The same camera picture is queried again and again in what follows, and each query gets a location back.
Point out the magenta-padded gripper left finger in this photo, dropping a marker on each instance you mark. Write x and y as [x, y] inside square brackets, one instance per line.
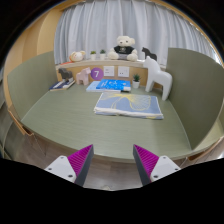
[63, 166]

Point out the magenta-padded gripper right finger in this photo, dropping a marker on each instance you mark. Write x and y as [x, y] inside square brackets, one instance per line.
[161, 166]

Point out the blue towel with yellow print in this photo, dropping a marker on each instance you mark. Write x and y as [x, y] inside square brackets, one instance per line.
[130, 105]

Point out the dark blue book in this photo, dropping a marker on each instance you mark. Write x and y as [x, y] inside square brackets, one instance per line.
[60, 86]

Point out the green partition panel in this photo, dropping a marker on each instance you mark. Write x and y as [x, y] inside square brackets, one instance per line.
[196, 93]
[31, 83]

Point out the light blue book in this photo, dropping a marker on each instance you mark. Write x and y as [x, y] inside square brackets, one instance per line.
[91, 87]

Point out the green potted plant white pot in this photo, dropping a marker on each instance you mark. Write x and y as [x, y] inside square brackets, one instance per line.
[136, 83]

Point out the large white horse figurine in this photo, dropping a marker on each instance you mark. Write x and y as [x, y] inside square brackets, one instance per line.
[158, 77]

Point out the grey wooden horse figurine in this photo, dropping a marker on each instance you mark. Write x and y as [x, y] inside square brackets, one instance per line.
[65, 74]

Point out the pink wooden horse figurine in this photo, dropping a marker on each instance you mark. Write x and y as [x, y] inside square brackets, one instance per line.
[83, 76]

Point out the bright blue book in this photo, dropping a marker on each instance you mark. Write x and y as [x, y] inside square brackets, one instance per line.
[113, 84]

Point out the round purple number sign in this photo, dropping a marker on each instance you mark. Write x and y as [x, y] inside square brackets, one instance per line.
[97, 74]

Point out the light wooden ledge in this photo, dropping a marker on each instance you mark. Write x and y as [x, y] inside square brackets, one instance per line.
[96, 62]

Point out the small cream plush toy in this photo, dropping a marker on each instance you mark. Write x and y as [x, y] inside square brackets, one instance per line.
[77, 56]

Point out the black horse figurine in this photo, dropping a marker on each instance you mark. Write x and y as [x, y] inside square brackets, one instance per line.
[149, 54]

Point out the small potted succulent white pot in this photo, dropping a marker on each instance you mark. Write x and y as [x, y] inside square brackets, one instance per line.
[102, 55]
[93, 56]

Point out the cream teddy bear black shirt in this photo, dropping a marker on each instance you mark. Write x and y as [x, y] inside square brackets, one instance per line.
[124, 50]

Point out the white pleated curtain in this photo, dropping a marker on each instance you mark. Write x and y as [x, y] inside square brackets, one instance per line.
[100, 26]

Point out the white wall socket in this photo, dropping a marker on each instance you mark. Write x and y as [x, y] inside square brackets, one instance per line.
[123, 71]
[109, 71]

